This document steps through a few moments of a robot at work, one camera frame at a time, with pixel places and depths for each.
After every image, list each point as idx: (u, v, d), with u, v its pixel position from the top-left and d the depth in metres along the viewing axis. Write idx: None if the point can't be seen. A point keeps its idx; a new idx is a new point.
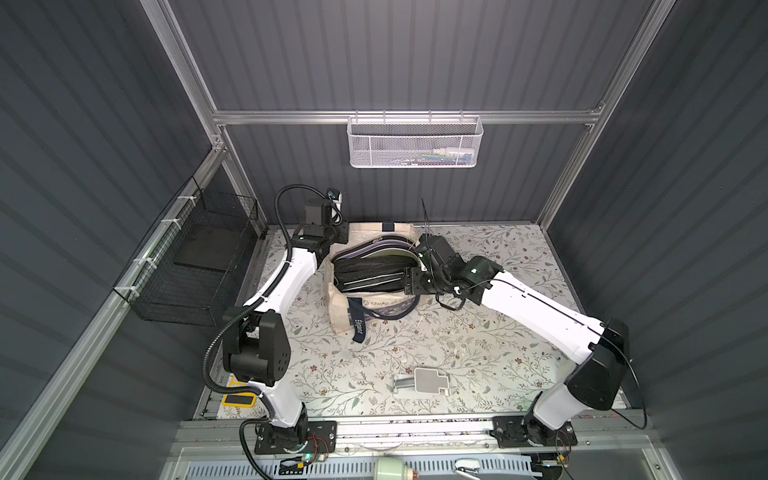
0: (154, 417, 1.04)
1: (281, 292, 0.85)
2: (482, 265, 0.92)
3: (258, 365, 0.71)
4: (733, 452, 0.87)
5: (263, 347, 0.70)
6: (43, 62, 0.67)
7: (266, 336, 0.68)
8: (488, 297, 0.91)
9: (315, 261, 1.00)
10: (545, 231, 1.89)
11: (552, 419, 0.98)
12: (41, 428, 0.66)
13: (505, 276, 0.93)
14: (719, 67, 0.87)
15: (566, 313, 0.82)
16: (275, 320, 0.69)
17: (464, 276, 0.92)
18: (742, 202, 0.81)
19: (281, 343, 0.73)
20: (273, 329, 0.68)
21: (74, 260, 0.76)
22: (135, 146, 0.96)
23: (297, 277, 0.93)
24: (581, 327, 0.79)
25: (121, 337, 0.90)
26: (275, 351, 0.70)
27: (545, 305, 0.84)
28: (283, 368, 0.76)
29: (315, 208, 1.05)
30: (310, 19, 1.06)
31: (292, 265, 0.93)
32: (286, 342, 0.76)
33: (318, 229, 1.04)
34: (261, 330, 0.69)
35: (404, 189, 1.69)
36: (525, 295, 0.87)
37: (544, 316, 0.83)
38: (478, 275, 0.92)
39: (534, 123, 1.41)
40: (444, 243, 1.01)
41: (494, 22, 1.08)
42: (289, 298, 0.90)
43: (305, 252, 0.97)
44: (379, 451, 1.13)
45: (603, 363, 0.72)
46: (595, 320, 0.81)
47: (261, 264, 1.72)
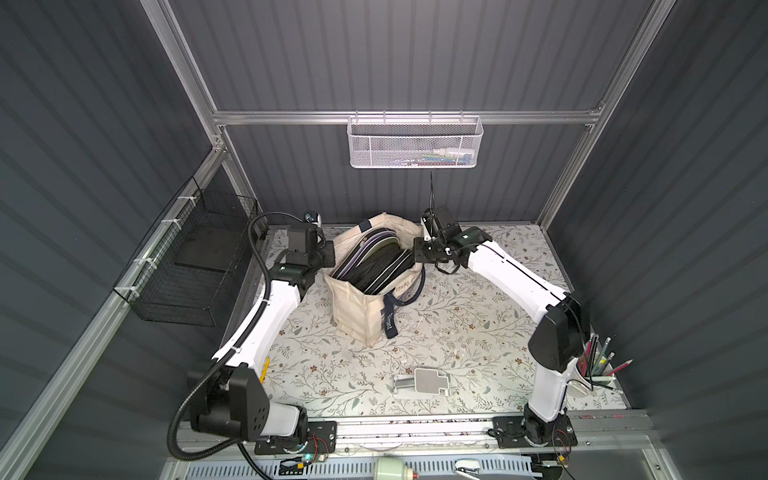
0: (154, 418, 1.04)
1: (257, 339, 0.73)
2: (474, 234, 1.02)
3: (232, 426, 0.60)
4: (733, 452, 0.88)
5: (235, 408, 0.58)
6: (44, 62, 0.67)
7: (238, 395, 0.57)
8: (475, 260, 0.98)
9: (297, 295, 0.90)
10: (545, 231, 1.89)
11: (543, 407, 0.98)
12: (40, 429, 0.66)
13: (492, 245, 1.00)
14: (720, 66, 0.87)
15: (533, 278, 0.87)
16: (248, 376, 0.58)
17: (456, 240, 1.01)
18: (742, 202, 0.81)
19: (257, 397, 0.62)
20: (246, 386, 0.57)
21: (74, 260, 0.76)
22: (135, 146, 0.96)
23: (278, 317, 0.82)
24: (544, 290, 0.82)
25: (120, 338, 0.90)
26: (250, 410, 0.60)
27: (518, 270, 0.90)
28: (262, 421, 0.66)
29: (298, 233, 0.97)
30: (310, 20, 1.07)
31: (271, 304, 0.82)
32: (264, 395, 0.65)
33: (302, 257, 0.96)
34: (232, 389, 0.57)
35: (404, 189, 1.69)
36: (503, 260, 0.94)
37: (514, 278, 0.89)
38: (469, 241, 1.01)
39: (534, 123, 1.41)
40: (445, 211, 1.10)
41: (494, 22, 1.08)
42: (268, 343, 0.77)
43: (286, 286, 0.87)
44: (379, 451, 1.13)
45: (555, 320, 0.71)
46: (560, 287, 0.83)
47: (261, 264, 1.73)
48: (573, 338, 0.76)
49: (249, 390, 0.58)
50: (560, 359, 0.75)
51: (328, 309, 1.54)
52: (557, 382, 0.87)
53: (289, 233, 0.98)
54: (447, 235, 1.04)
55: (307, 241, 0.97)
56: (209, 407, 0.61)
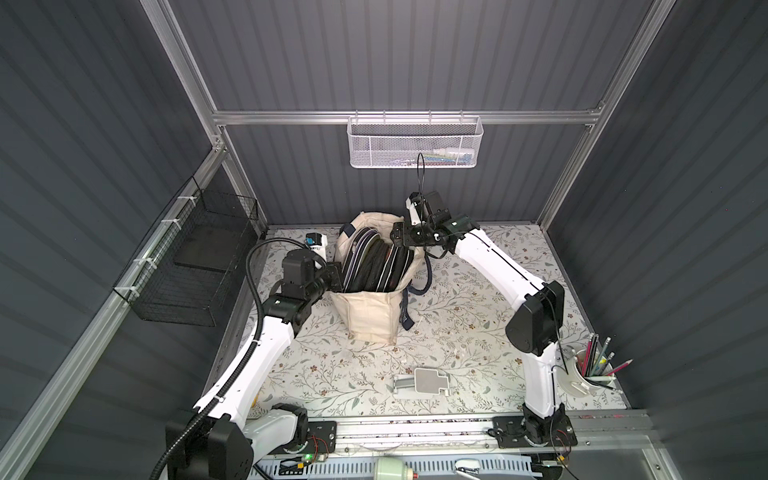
0: (154, 418, 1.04)
1: (243, 386, 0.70)
2: (463, 221, 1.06)
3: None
4: (733, 452, 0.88)
5: (214, 464, 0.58)
6: (44, 62, 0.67)
7: (218, 451, 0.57)
8: (461, 247, 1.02)
9: (290, 332, 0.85)
10: (545, 231, 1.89)
11: (535, 401, 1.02)
12: (40, 429, 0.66)
13: (479, 234, 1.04)
14: (720, 66, 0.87)
15: (516, 268, 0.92)
16: (229, 430, 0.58)
17: (444, 226, 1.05)
18: (743, 202, 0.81)
19: (239, 450, 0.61)
20: (227, 442, 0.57)
21: (74, 261, 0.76)
22: (135, 146, 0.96)
23: (269, 357, 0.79)
24: (525, 280, 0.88)
25: (120, 338, 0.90)
26: (229, 466, 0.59)
27: (502, 260, 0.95)
28: (241, 474, 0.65)
29: (294, 264, 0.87)
30: (310, 20, 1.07)
31: (261, 345, 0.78)
32: (246, 446, 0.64)
33: (297, 290, 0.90)
34: (212, 444, 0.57)
35: (404, 189, 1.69)
36: (489, 250, 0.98)
37: (498, 267, 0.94)
38: (458, 229, 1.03)
39: (534, 123, 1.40)
40: (436, 197, 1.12)
41: (494, 22, 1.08)
42: (254, 388, 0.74)
43: (279, 323, 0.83)
44: (379, 451, 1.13)
45: (531, 308, 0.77)
46: (539, 278, 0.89)
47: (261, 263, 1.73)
48: (546, 324, 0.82)
49: (229, 445, 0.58)
50: (535, 344, 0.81)
51: (328, 309, 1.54)
52: (538, 368, 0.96)
53: (283, 264, 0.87)
54: (436, 221, 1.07)
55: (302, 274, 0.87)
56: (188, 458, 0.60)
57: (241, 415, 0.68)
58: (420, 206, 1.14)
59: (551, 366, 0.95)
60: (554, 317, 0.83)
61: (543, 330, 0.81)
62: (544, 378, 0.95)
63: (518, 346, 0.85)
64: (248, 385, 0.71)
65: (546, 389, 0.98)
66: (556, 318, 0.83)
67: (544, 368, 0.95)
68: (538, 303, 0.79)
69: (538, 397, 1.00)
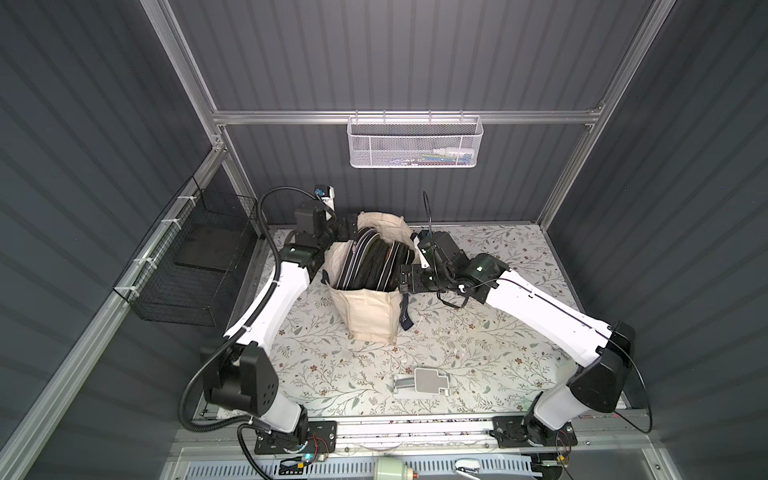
0: (154, 418, 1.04)
1: (266, 319, 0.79)
2: (488, 263, 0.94)
3: (241, 399, 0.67)
4: (733, 452, 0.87)
5: (246, 383, 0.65)
6: (45, 63, 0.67)
7: (249, 372, 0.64)
8: (494, 297, 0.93)
9: (305, 278, 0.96)
10: (545, 231, 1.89)
11: (553, 420, 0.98)
12: (41, 429, 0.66)
13: (512, 276, 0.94)
14: (719, 66, 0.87)
15: (573, 315, 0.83)
16: (257, 355, 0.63)
17: (469, 274, 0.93)
18: (742, 202, 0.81)
19: (266, 373, 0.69)
20: (256, 364, 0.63)
21: (75, 261, 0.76)
22: (135, 146, 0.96)
23: (287, 297, 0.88)
24: (588, 330, 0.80)
25: (120, 338, 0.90)
26: (259, 386, 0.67)
27: (551, 307, 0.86)
28: (268, 396, 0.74)
29: (306, 214, 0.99)
30: (310, 20, 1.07)
31: (280, 286, 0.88)
32: (272, 371, 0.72)
33: (311, 238, 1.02)
34: (243, 365, 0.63)
35: (404, 188, 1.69)
36: (531, 296, 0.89)
37: (551, 318, 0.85)
38: (485, 274, 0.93)
39: (534, 123, 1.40)
40: (448, 239, 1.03)
41: (493, 22, 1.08)
42: (276, 321, 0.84)
43: (295, 267, 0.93)
44: (379, 451, 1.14)
45: (611, 367, 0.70)
46: (603, 322, 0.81)
47: (261, 264, 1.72)
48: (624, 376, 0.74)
49: (258, 367, 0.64)
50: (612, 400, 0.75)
51: (328, 309, 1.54)
52: (580, 408, 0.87)
53: (297, 214, 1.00)
54: (456, 269, 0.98)
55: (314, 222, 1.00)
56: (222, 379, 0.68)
57: (265, 344, 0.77)
58: (430, 253, 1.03)
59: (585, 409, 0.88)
60: (633, 368, 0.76)
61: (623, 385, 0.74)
62: (575, 412, 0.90)
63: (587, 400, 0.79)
64: (270, 318, 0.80)
65: (570, 414, 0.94)
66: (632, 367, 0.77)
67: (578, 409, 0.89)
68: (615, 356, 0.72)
69: (557, 417, 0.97)
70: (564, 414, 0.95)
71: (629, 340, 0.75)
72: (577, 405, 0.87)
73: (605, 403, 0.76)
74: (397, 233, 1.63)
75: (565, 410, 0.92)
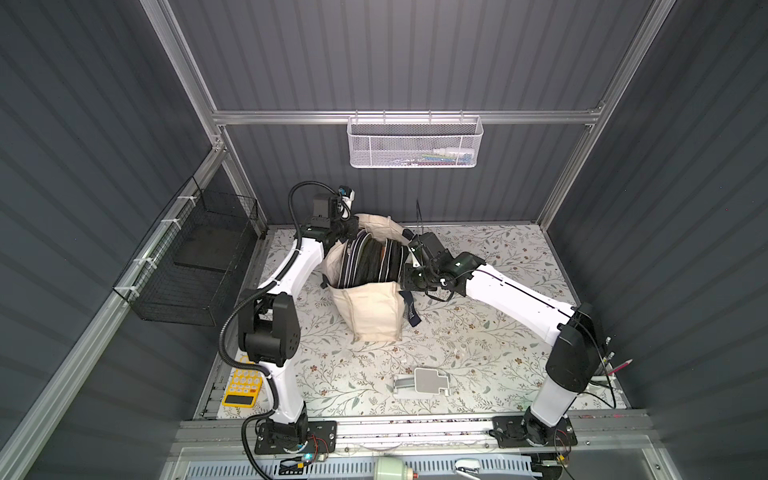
0: (154, 418, 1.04)
1: (293, 276, 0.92)
2: (468, 260, 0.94)
3: (271, 344, 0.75)
4: (733, 452, 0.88)
5: (277, 328, 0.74)
6: (44, 63, 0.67)
7: (280, 317, 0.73)
8: (473, 289, 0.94)
9: (322, 249, 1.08)
10: (545, 231, 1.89)
11: (548, 415, 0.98)
12: (40, 431, 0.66)
13: (488, 269, 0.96)
14: (719, 66, 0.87)
15: (538, 297, 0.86)
16: (287, 300, 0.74)
17: (449, 268, 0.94)
18: (742, 202, 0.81)
19: (293, 323, 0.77)
20: (286, 308, 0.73)
21: (75, 261, 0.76)
22: (135, 146, 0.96)
23: (308, 262, 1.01)
24: (552, 309, 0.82)
25: (121, 338, 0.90)
26: (288, 330, 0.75)
27: (520, 292, 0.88)
28: (294, 347, 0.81)
29: (322, 200, 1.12)
30: (311, 19, 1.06)
31: (302, 253, 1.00)
32: (298, 323, 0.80)
33: (325, 221, 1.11)
34: (275, 309, 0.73)
35: (404, 188, 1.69)
36: (503, 284, 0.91)
37: (519, 303, 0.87)
38: (463, 268, 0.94)
39: (534, 123, 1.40)
40: (433, 238, 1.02)
41: (494, 22, 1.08)
42: (299, 283, 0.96)
43: (313, 241, 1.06)
44: (379, 451, 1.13)
45: (569, 342, 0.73)
46: (566, 302, 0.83)
47: (261, 264, 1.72)
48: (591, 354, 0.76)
49: (288, 311, 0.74)
50: (583, 377, 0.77)
51: (328, 309, 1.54)
52: (570, 398, 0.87)
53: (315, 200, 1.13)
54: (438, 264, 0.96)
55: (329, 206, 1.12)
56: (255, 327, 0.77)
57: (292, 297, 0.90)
58: (417, 249, 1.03)
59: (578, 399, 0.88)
60: (599, 345, 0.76)
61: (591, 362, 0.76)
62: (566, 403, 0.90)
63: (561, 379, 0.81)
64: (295, 277, 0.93)
65: (564, 409, 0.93)
66: (601, 343, 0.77)
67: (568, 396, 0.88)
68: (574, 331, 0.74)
69: (553, 411, 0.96)
70: (557, 408, 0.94)
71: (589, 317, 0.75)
72: (566, 394, 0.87)
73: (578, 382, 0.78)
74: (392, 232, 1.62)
75: (556, 402, 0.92)
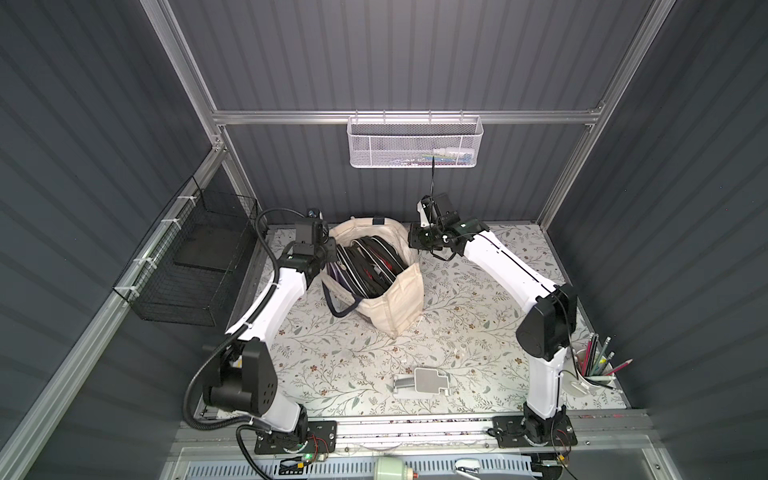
0: (154, 418, 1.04)
1: (267, 317, 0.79)
2: (473, 223, 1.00)
3: (241, 398, 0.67)
4: (733, 452, 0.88)
5: (246, 380, 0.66)
6: (45, 63, 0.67)
7: (251, 368, 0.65)
8: (470, 250, 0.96)
9: (304, 281, 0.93)
10: (545, 231, 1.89)
11: (540, 404, 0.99)
12: (39, 432, 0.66)
13: (489, 235, 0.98)
14: (719, 66, 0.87)
15: (526, 270, 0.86)
16: (259, 349, 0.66)
17: (453, 227, 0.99)
18: (742, 202, 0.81)
19: (267, 371, 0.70)
20: (258, 358, 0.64)
21: (75, 261, 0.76)
22: (135, 146, 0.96)
23: (287, 298, 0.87)
24: (535, 282, 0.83)
25: (120, 338, 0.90)
26: (260, 383, 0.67)
27: (512, 261, 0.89)
28: (269, 396, 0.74)
29: (306, 226, 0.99)
30: (310, 19, 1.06)
31: (280, 287, 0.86)
32: (272, 370, 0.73)
33: (309, 248, 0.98)
34: (245, 359, 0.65)
35: (404, 188, 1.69)
36: (499, 252, 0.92)
37: (509, 270, 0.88)
38: (467, 230, 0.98)
39: (534, 123, 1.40)
40: (444, 197, 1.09)
41: (494, 22, 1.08)
42: (277, 323, 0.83)
43: (293, 271, 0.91)
44: (379, 451, 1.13)
45: (543, 312, 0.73)
46: (551, 280, 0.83)
47: (261, 264, 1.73)
48: (558, 328, 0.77)
49: (260, 362, 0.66)
50: (547, 349, 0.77)
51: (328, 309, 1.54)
52: (549, 374, 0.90)
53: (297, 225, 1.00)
54: (445, 222, 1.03)
55: (313, 234, 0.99)
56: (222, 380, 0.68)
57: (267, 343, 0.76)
58: (428, 208, 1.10)
59: (559, 370, 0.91)
60: (569, 321, 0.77)
61: (556, 333, 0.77)
62: (550, 381, 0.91)
63: (527, 349, 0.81)
64: (271, 317, 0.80)
65: (552, 393, 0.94)
66: (571, 322, 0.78)
67: (551, 373, 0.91)
68: (550, 303, 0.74)
69: (541, 398, 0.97)
70: (544, 394, 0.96)
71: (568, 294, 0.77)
72: (542, 369, 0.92)
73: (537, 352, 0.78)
74: (362, 229, 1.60)
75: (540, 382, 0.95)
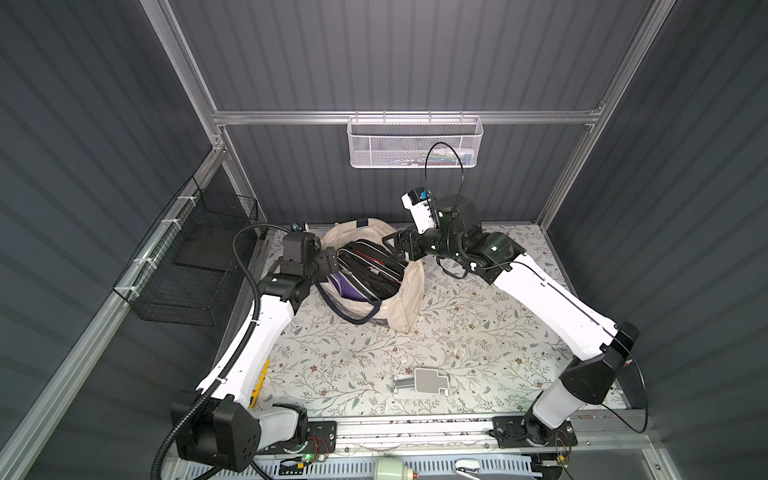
0: (154, 418, 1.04)
1: (244, 367, 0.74)
2: (503, 244, 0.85)
3: (218, 458, 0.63)
4: (733, 451, 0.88)
5: (221, 441, 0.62)
6: (45, 63, 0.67)
7: (224, 430, 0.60)
8: (505, 279, 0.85)
9: (290, 310, 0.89)
10: (545, 231, 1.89)
11: (550, 417, 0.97)
12: (39, 432, 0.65)
13: (526, 261, 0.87)
14: (719, 67, 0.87)
15: (582, 310, 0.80)
16: (233, 410, 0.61)
17: (483, 253, 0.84)
18: (742, 202, 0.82)
19: (245, 428, 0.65)
20: (233, 420, 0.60)
21: (75, 261, 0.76)
22: (135, 146, 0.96)
23: (268, 336, 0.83)
24: (595, 325, 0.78)
25: (120, 339, 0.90)
26: (236, 443, 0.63)
27: (562, 299, 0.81)
28: (251, 449, 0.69)
29: (294, 243, 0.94)
30: (311, 18, 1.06)
31: (260, 325, 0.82)
32: (252, 423, 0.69)
33: (297, 268, 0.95)
34: (218, 422, 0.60)
35: (404, 188, 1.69)
36: (544, 284, 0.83)
37: (560, 308, 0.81)
38: (499, 255, 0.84)
39: (534, 123, 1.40)
40: (469, 209, 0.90)
41: (494, 22, 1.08)
42: (256, 366, 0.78)
43: (277, 300, 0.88)
44: (379, 450, 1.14)
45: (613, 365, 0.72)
46: (610, 320, 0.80)
47: (261, 264, 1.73)
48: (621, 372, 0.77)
49: (234, 423, 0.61)
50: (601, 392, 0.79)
51: (328, 309, 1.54)
52: (577, 404, 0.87)
53: (284, 242, 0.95)
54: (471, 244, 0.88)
55: (303, 251, 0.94)
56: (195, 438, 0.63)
57: (245, 395, 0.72)
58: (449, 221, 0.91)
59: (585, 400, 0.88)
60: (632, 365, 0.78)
61: None
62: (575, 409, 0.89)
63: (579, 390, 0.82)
64: (249, 366, 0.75)
65: (567, 412, 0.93)
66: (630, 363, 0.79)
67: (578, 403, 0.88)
68: (617, 355, 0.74)
69: (555, 414, 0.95)
70: (561, 411, 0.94)
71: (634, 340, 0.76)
72: (572, 401, 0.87)
73: (595, 395, 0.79)
74: (346, 236, 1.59)
75: (565, 406, 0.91)
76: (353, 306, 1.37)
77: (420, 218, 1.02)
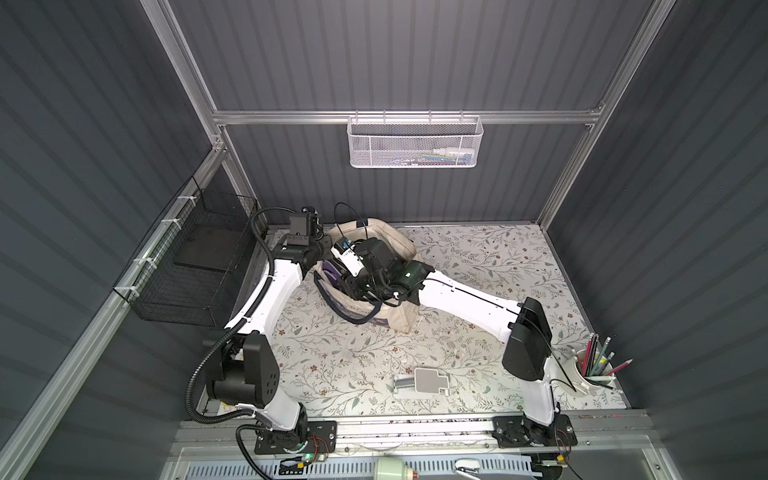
0: (154, 417, 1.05)
1: (264, 312, 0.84)
2: (416, 270, 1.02)
3: (245, 389, 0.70)
4: (734, 452, 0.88)
5: (249, 373, 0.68)
6: (45, 63, 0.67)
7: (253, 360, 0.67)
8: (426, 296, 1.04)
9: (298, 271, 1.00)
10: (545, 231, 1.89)
11: (536, 412, 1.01)
12: (39, 432, 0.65)
13: (436, 276, 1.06)
14: (719, 67, 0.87)
15: (487, 299, 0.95)
16: (260, 342, 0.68)
17: (401, 281, 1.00)
18: (743, 202, 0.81)
19: (269, 364, 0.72)
20: (259, 350, 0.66)
21: (76, 261, 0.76)
22: (135, 146, 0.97)
23: (283, 291, 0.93)
24: (501, 309, 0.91)
25: (120, 338, 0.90)
26: (262, 376, 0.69)
27: (470, 296, 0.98)
28: (272, 387, 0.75)
29: (301, 218, 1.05)
30: (311, 18, 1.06)
31: (275, 279, 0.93)
32: (274, 362, 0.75)
33: (303, 239, 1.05)
34: (247, 353, 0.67)
35: (404, 188, 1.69)
36: (453, 289, 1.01)
37: (471, 304, 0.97)
38: (413, 279, 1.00)
39: (534, 123, 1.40)
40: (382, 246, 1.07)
41: (493, 23, 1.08)
42: (273, 315, 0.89)
43: (288, 263, 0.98)
44: (379, 451, 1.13)
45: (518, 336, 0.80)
46: (513, 300, 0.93)
47: (261, 264, 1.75)
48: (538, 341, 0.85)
49: (261, 354, 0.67)
50: (534, 365, 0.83)
51: (328, 309, 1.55)
52: (541, 387, 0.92)
53: (291, 218, 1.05)
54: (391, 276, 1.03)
55: (308, 226, 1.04)
56: (225, 373, 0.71)
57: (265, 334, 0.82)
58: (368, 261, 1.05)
59: (550, 379, 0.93)
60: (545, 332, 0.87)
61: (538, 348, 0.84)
62: (545, 393, 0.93)
63: (517, 374, 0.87)
64: (268, 309, 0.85)
65: (549, 403, 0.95)
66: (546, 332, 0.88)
67: (544, 386, 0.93)
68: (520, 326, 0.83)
69: (539, 407, 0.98)
70: (541, 404, 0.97)
71: (533, 308, 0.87)
72: (535, 386, 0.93)
73: (530, 370, 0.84)
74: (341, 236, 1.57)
75: (535, 395, 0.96)
76: (349, 303, 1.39)
77: (350, 261, 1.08)
